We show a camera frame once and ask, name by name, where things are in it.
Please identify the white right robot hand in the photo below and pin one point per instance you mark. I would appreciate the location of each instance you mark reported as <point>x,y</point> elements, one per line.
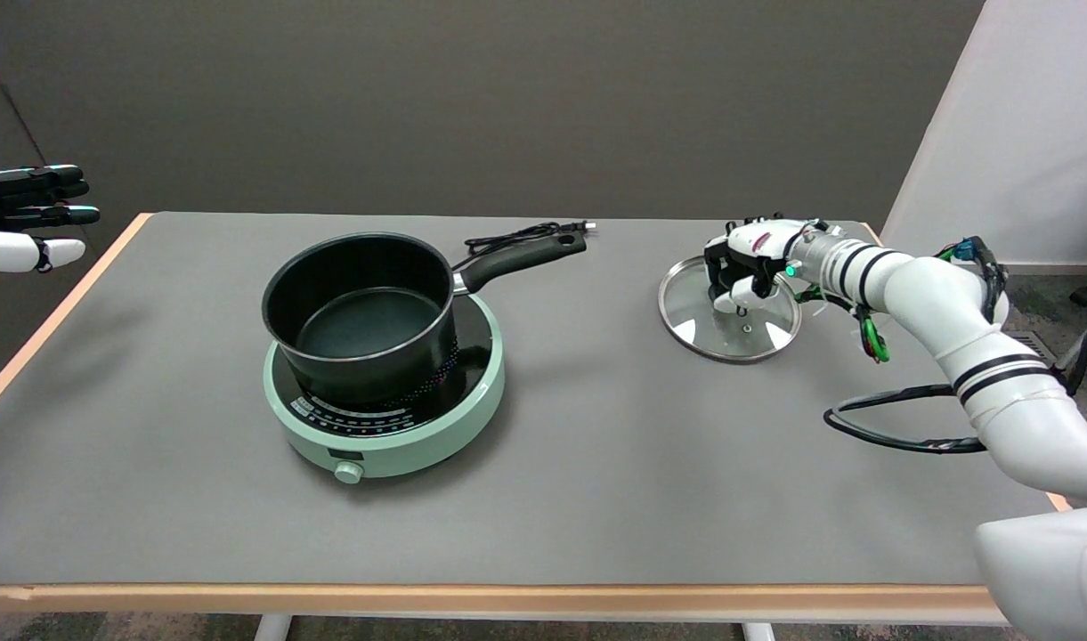
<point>761,245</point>

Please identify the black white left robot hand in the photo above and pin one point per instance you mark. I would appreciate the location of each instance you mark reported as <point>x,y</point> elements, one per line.
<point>18,249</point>

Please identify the glass pot lid steel rim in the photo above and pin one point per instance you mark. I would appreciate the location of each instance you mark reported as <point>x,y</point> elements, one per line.
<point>685,316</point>

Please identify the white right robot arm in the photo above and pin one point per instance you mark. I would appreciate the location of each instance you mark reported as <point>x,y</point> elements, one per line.
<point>935,294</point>

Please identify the black harness with blue connector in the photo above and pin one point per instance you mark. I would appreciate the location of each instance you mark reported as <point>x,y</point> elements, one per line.
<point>988,258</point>

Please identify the grey table mat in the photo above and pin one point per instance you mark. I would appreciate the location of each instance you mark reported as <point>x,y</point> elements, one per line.
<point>596,445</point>

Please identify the floor vent grille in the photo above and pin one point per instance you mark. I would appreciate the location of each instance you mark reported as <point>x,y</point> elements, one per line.
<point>1037,343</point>

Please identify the office chair base with casters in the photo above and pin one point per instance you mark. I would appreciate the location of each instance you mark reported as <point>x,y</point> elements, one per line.
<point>1082,294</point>

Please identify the white table leg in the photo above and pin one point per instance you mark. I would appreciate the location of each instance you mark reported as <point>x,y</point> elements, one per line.
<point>271,628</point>
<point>758,632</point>

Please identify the green round induction cooker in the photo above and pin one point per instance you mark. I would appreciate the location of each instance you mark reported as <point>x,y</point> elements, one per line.
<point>401,454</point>

